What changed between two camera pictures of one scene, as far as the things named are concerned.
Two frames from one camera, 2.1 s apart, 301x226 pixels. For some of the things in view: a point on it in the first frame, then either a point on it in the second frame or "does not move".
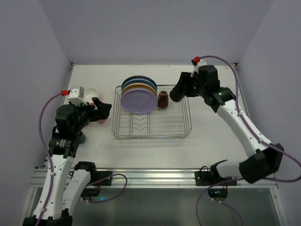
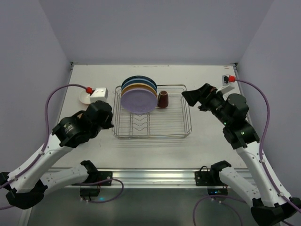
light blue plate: [138, 81] does not move
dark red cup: [163, 100] does not move
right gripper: [184, 84] to [203, 100]
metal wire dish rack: [169, 119] does not move
